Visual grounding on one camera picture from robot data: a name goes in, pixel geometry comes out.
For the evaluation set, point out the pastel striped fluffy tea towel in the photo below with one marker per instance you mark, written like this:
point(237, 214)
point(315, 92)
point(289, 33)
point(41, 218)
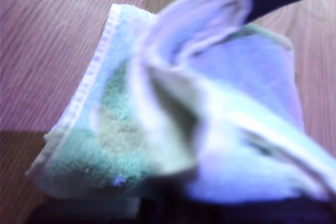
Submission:
point(183, 103)

